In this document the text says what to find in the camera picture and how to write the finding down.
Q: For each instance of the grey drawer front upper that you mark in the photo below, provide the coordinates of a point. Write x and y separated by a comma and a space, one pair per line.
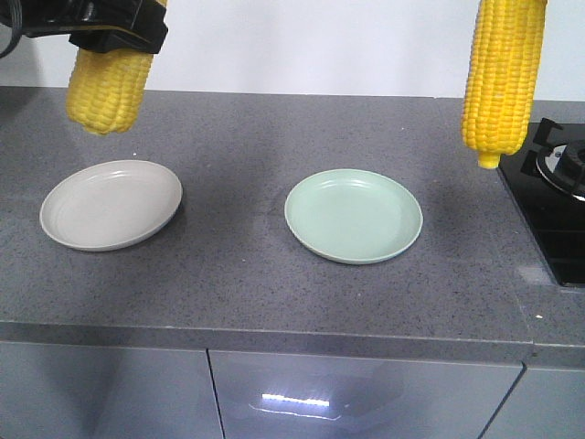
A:
545, 403

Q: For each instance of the grey cabinet door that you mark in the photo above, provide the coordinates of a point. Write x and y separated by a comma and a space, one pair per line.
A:
263, 395
58, 391

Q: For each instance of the grey cabinet door right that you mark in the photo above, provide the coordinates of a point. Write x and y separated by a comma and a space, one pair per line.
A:
263, 395

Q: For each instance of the black gas stove top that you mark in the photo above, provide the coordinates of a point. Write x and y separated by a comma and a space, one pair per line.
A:
546, 179

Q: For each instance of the grey cabinet door left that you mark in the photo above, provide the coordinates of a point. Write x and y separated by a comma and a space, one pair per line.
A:
58, 391

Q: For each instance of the yellow corn cob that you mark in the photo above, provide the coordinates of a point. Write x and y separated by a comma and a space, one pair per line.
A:
106, 89
502, 77

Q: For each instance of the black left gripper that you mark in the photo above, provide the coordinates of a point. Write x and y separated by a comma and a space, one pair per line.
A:
98, 26

